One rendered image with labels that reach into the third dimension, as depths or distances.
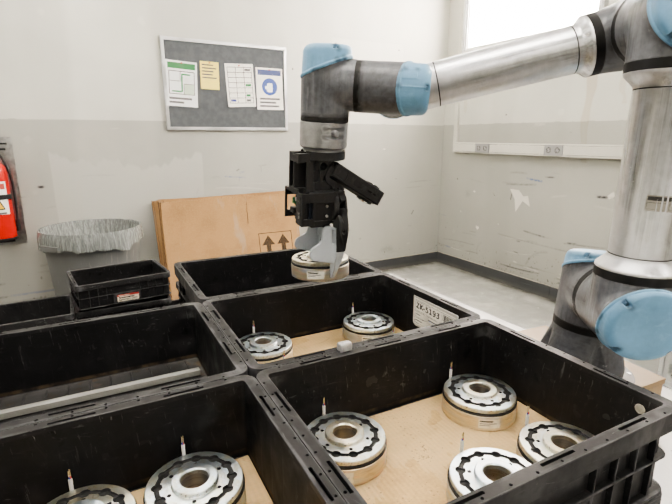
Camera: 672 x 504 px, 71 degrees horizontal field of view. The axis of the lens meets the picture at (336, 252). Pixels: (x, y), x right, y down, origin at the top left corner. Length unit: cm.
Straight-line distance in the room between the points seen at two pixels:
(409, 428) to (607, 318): 33
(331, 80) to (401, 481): 54
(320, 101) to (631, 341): 57
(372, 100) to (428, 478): 51
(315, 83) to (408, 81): 13
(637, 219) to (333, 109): 46
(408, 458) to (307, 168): 43
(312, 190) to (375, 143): 348
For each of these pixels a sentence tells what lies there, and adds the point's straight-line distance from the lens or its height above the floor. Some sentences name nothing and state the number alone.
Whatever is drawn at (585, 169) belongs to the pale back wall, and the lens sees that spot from 374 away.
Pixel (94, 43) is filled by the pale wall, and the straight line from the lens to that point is 354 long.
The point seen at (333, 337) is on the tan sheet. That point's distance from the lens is 95.
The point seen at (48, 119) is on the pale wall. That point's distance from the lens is 349.
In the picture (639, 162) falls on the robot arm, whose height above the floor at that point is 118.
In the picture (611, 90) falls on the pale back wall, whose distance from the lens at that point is 369.
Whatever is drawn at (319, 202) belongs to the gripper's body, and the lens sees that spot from 74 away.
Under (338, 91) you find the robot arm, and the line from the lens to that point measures 72.
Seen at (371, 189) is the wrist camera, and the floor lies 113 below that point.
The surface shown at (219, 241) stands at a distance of 349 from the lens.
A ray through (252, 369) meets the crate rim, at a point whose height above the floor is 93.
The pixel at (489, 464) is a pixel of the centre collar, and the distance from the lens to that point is 60.
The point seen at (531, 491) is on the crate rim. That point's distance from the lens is 49.
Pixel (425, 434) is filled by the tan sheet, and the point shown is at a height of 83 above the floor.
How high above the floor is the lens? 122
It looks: 14 degrees down
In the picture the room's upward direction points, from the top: straight up
